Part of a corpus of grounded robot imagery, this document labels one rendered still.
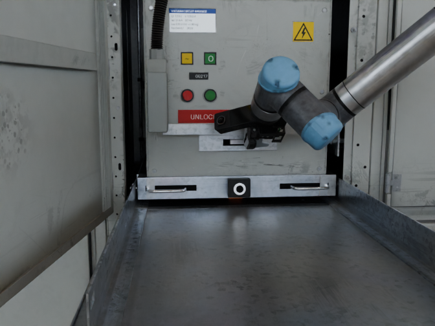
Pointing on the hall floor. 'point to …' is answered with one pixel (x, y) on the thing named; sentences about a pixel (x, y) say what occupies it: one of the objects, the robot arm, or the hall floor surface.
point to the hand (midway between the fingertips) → (245, 143)
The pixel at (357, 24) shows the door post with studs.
